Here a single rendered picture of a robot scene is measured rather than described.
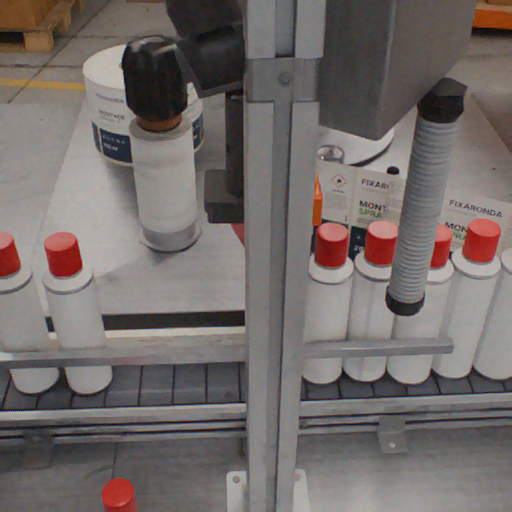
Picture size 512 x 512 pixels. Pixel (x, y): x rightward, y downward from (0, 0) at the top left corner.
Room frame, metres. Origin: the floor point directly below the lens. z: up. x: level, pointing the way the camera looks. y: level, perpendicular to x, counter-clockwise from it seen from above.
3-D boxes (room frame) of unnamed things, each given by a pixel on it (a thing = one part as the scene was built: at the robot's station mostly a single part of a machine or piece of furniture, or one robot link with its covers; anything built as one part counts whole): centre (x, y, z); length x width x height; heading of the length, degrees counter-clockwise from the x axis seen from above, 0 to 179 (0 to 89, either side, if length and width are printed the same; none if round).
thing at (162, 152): (0.81, 0.12, 1.03); 0.09 x 0.09 x 0.30
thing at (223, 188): (0.60, 0.00, 1.12); 0.10 x 0.07 x 0.07; 92
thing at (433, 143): (0.45, -0.14, 1.18); 0.04 x 0.04 x 0.21
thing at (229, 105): (0.61, 0.00, 1.18); 0.07 x 0.06 x 0.07; 171
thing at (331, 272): (0.54, -0.08, 0.98); 0.05 x 0.05 x 0.20
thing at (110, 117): (1.11, 0.19, 0.95); 0.20 x 0.20 x 0.14
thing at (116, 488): (0.39, 0.14, 0.85); 0.03 x 0.03 x 0.03
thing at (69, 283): (0.53, 0.19, 0.98); 0.05 x 0.05 x 0.20
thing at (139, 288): (0.99, -0.07, 0.86); 0.80 x 0.67 x 0.05; 93
